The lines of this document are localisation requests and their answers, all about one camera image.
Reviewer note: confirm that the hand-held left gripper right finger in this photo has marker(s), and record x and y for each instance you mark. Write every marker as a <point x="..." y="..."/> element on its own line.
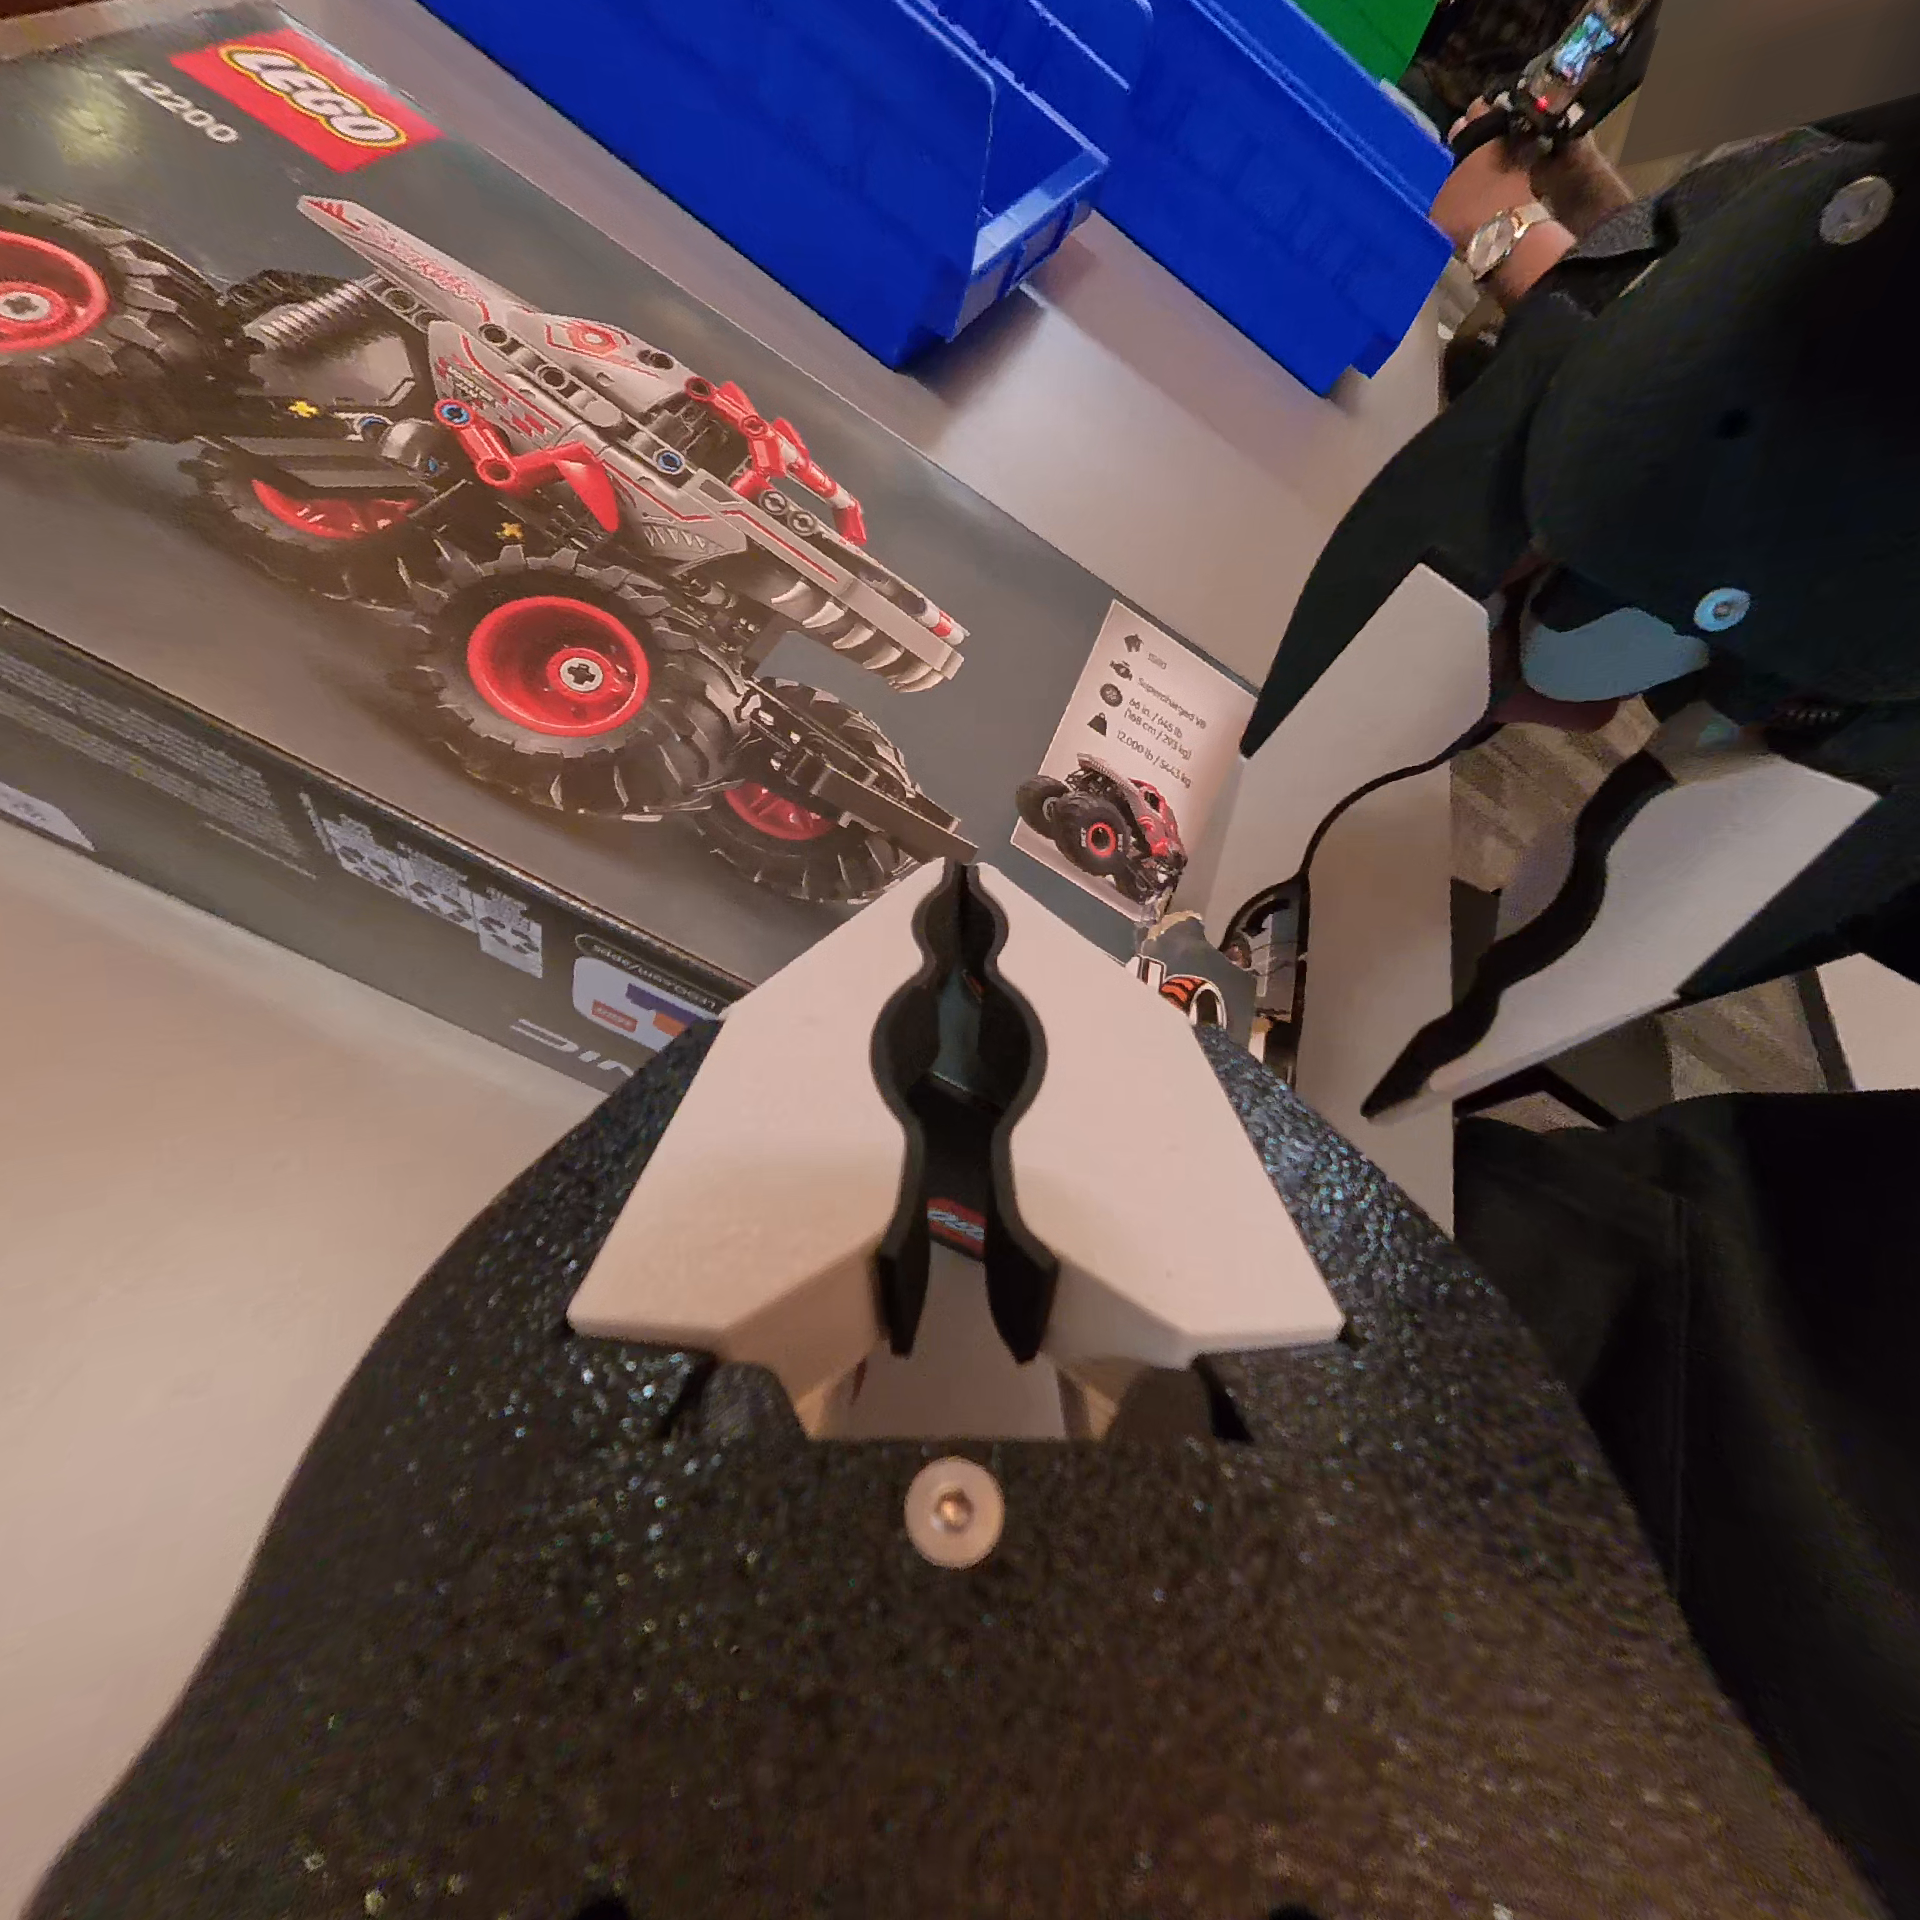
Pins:
<point x="1171" y="1201"/>

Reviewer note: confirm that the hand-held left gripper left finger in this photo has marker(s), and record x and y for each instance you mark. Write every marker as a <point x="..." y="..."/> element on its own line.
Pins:
<point x="749" y="1201"/>

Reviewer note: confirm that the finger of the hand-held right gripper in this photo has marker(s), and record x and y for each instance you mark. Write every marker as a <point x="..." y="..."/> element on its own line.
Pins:
<point x="1349" y="706"/>
<point x="1681" y="901"/>

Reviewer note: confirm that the toy monster truck box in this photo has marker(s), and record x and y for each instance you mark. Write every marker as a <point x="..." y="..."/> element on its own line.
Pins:
<point x="225" y="525"/>

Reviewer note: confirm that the blue plastic bin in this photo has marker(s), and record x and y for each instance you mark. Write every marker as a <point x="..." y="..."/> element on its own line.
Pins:
<point x="779" y="149"/>
<point x="1275" y="226"/>

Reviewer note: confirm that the green bin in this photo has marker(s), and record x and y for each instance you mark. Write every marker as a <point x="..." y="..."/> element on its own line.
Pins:
<point x="1349" y="31"/>

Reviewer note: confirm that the person's dark clothing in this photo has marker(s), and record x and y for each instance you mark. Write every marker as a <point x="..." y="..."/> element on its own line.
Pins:
<point x="1681" y="1425"/>

